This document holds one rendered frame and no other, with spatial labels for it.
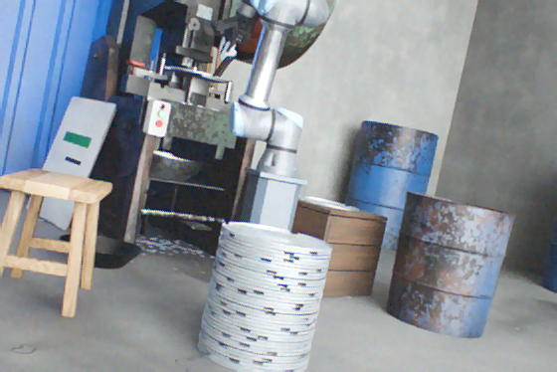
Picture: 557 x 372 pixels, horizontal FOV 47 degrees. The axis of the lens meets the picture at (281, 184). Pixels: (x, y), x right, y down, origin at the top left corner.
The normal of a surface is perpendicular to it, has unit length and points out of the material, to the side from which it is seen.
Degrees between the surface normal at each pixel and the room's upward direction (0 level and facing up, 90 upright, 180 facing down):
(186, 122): 90
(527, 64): 90
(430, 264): 92
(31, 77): 90
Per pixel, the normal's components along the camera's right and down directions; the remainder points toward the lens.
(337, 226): 0.68, 0.18
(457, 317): 0.09, 0.11
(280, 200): 0.35, 0.12
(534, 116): -0.79, -0.13
